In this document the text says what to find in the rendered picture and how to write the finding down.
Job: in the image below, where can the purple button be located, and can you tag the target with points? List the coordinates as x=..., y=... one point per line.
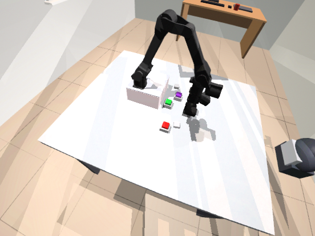
x=178, y=96

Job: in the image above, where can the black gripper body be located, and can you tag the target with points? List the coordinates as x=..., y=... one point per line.
x=191, y=109

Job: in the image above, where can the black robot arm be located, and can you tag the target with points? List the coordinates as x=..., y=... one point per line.
x=167, y=22

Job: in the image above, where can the green button in grey housing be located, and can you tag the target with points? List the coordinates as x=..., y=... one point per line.
x=168, y=103

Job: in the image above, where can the red button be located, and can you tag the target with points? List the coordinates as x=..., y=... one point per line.
x=164, y=127

